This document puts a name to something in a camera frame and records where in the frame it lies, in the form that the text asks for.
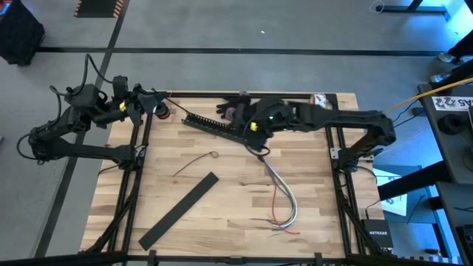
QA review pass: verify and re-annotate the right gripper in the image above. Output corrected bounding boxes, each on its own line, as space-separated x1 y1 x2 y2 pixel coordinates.
251 96 295 134

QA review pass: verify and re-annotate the black clamp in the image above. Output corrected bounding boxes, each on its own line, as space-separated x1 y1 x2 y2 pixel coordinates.
360 146 385 160

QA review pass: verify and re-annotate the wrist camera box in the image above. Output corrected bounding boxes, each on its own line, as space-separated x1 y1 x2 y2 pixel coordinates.
244 127 268 149
126 106 144 127

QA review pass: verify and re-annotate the black aluminium table frame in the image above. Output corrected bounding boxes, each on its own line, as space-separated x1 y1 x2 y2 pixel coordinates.
0 90 473 266

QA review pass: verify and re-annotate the black mat with orange stripes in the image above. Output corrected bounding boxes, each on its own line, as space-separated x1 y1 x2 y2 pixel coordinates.
72 0 125 19

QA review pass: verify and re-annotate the dark grey side table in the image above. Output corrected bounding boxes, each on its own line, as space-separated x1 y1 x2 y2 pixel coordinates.
417 79 473 185

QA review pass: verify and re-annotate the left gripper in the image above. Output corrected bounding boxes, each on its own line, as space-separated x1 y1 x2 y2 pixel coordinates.
106 75 169 115

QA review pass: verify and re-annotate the black desk base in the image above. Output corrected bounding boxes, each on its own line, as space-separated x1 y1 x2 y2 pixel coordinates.
375 0 452 16

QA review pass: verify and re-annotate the black slotted cable duct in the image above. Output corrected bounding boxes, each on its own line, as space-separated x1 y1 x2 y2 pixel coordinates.
180 112 259 147

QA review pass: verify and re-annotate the white paper sheet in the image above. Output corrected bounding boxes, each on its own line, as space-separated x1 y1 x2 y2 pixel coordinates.
370 166 408 218

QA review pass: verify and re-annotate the black roll on red base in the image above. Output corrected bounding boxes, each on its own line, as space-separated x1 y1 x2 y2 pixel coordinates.
154 101 171 120

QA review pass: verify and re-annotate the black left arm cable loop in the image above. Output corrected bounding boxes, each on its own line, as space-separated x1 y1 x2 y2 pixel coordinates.
83 53 114 86

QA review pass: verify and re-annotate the black storage crate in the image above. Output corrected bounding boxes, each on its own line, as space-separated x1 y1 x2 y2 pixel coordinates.
0 0 46 67

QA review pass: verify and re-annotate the orange tape dispenser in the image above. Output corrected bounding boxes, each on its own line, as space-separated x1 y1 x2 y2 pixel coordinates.
310 92 330 111

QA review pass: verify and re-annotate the black work glove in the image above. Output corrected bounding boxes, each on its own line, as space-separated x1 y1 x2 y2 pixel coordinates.
215 96 245 121

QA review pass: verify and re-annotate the person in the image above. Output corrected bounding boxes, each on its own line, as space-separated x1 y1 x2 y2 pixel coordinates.
429 31 473 83

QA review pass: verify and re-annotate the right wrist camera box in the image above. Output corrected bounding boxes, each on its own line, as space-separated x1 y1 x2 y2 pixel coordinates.
244 127 268 149

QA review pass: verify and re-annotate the flat black duct cover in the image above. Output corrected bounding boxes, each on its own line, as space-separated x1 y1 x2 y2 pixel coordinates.
137 171 220 251

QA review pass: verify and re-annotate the black zip tie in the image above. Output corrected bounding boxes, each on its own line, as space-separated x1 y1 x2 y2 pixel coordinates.
172 150 220 177

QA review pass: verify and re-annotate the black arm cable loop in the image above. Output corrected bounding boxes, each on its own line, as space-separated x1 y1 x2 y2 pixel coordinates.
245 144 271 159
83 53 114 86

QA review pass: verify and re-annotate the black right arm cable loop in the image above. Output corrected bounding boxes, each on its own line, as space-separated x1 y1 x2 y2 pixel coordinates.
245 144 271 159

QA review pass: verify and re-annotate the white printed label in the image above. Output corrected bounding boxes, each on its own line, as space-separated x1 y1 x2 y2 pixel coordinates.
431 95 473 112

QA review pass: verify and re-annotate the black Netgear network switch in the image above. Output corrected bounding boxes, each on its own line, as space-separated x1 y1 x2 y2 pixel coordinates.
360 218 395 250

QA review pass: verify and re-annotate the black spool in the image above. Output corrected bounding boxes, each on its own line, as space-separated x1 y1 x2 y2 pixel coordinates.
438 113 463 136

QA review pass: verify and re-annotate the thick yellow cable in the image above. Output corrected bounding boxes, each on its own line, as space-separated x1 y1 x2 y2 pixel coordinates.
384 76 473 114

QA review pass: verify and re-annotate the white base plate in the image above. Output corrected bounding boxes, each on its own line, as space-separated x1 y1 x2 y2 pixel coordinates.
330 146 375 164

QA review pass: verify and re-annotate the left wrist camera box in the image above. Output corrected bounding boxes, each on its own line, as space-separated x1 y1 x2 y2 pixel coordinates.
126 106 144 127

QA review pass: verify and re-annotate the black table leg beam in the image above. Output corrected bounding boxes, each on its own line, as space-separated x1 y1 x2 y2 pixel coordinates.
376 160 454 202

